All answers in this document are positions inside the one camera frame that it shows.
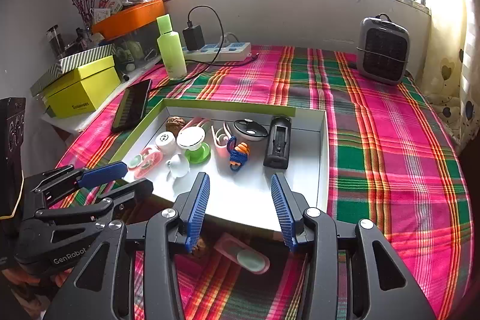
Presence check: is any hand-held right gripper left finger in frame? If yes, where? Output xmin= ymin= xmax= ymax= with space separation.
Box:
xmin=43 ymin=172 xmax=211 ymax=320

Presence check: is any white power strip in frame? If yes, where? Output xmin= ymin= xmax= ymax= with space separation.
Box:
xmin=182 ymin=42 xmax=252 ymax=62

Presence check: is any small pink forked clip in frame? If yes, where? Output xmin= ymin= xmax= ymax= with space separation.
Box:
xmin=210 ymin=121 xmax=234 ymax=149

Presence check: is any brown walnut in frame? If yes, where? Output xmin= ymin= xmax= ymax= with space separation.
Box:
xmin=191 ymin=235 xmax=209 ymax=255
xmin=166 ymin=116 xmax=187 ymax=133

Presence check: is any small white jar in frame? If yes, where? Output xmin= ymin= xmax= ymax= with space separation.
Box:
xmin=155 ymin=132 xmax=177 ymax=154

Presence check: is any white side table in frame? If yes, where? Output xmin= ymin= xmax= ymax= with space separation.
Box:
xmin=41 ymin=106 xmax=124 ymax=135

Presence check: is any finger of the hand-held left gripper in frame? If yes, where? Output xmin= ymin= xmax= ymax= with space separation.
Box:
xmin=19 ymin=178 xmax=154 ymax=253
xmin=22 ymin=161 xmax=128 ymax=210

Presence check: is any pink plaid cloth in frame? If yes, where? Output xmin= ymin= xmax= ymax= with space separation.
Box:
xmin=49 ymin=44 xmax=474 ymax=320

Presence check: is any green plastic bottle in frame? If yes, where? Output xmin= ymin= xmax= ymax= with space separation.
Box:
xmin=156 ymin=14 xmax=187 ymax=81

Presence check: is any loose black usb cable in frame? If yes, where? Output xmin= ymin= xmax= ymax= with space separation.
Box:
xmin=187 ymin=54 xmax=259 ymax=67

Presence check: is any blue and orange keychain toy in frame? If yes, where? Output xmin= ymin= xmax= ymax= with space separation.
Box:
xmin=227 ymin=137 xmax=250 ymax=171

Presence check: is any orange storage box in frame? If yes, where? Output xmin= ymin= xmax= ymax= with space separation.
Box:
xmin=91 ymin=0 xmax=166 ymax=40

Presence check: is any black cylindrical holder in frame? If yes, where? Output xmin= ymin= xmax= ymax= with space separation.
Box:
xmin=263 ymin=115 xmax=292 ymax=169

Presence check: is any heart print curtain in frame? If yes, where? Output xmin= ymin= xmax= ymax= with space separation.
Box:
xmin=420 ymin=0 xmax=480 ymax=152

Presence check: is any striped cardboard box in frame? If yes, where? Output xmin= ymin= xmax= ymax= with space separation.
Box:
xmin=30 ymin=43 xmax=117 ymax=97

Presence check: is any pile of paper cards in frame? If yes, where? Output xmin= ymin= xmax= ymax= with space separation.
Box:
xmin=92 ymin=0 xmax=124 ymax=21

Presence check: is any dark glass jar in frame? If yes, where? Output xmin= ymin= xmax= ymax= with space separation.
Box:
xmin=47 ymin=25 xmax=66 ymax=58

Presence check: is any green and white cardboard box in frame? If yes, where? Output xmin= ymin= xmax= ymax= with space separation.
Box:
xmin=109 ymin=98 xmax=330 ymax=232

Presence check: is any grey space heater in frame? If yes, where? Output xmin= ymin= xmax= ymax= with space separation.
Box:
xmin=356 ymin=13 xmax=410 ymax=85

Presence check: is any white plug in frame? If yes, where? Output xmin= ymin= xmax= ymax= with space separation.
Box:
xmin=218 ymin=33 xmax=241 ymax=47

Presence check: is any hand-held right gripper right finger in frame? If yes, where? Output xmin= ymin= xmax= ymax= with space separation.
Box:
xmin=271 ymin=172 xmax=436 ymax=320

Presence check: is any yellow cardboard box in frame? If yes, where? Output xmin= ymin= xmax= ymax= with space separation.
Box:
xmin=43 ymin=55 xmax=121 ymax=118

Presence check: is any black round device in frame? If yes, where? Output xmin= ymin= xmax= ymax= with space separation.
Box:
xmin=233 ymin=118 xmax=269 ymax=141

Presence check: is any black smartphone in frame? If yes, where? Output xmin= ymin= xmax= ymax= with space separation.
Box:
xmin=111 ymin=79 xmax=152 ymax=133

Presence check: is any black charger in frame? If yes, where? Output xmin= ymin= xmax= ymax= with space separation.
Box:
xmin=182 ymin=25 xmax=206 ymax=51

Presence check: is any clear glass tank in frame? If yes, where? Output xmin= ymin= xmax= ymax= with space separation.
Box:
xmin=112 ymin=22 xmax=162 ymax=71

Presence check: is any pink clip with green pad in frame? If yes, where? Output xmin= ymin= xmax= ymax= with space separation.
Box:
xmin=127 ymin=148 xmax=164 ymax=179
xmin=214 ymin=234 xmax=271 ymax=274

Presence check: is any black charger cable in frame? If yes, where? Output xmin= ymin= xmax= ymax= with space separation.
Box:
xmin=148 ymin=5 xmax=226 ymax=94

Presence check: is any green and white round stand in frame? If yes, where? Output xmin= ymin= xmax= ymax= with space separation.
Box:
xmin=176 ymin=127 xmax=211 ymax=164

